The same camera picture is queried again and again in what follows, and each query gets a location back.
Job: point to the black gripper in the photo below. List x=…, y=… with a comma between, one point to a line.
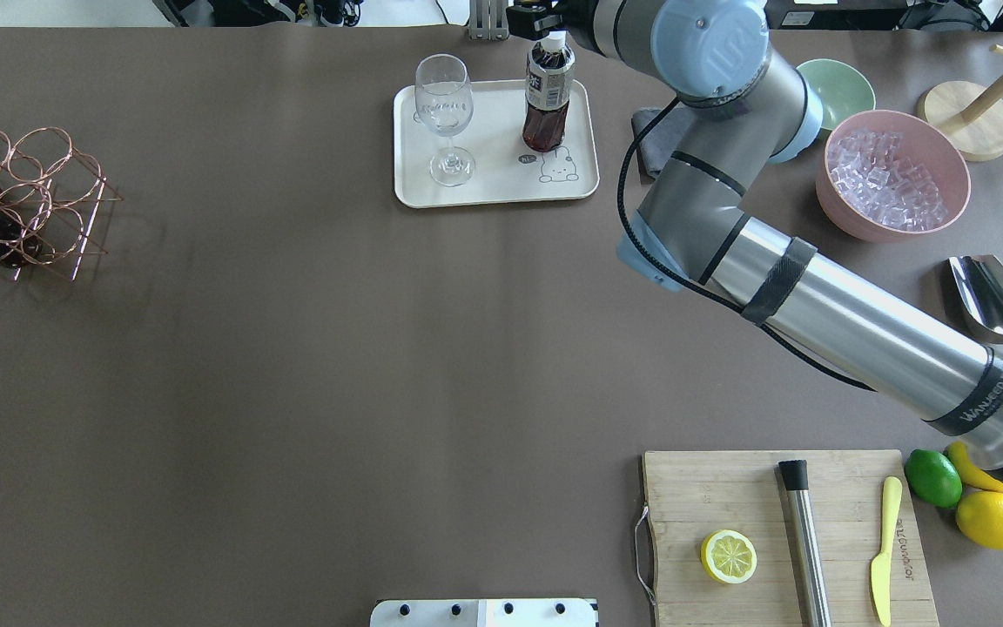
x=568, y=15

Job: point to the copper wire bottle basket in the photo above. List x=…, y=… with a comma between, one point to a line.
x=61, y=194

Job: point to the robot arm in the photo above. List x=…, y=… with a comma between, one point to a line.
x=751, y=107

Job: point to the clear wine glass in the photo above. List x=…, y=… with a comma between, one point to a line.
x=444, y=103

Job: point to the cream rabbit tray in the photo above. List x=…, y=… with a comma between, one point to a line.
x=506, y=170

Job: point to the grey folded cloth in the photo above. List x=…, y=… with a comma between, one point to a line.
x=656, y=148

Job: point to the green bowl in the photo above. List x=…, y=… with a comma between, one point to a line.
x=842, y=90

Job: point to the pink bowl of ice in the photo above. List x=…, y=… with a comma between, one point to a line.
x=886, y=176

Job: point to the wooden mug tree stand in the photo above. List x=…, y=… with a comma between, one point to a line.
x=969, y=114

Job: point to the steel ice scoop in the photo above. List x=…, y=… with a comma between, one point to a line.
x=979, y=280

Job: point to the bamboo cutting board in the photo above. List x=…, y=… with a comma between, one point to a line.
x=691, y=494

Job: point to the half lemon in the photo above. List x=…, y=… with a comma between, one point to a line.
x=728, y=556

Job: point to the green lime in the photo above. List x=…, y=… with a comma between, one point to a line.
x=933, y=478

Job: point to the steel muddler black tip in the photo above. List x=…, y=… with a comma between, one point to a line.
x=795, y=479

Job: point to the yellow lemon far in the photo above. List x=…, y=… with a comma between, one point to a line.
x=969, y=473

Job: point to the yellow lemon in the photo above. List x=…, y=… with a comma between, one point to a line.
x=969, y=473
x=980, y=518

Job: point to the yellow plastic knife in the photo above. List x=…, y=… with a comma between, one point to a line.
x=880, y=568

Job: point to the yellow lemon near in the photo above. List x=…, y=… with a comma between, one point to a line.
x=980, y=518

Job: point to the aluminium frame post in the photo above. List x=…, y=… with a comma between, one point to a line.
x=487, y=20

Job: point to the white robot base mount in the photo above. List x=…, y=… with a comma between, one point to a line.
x=520, y=611

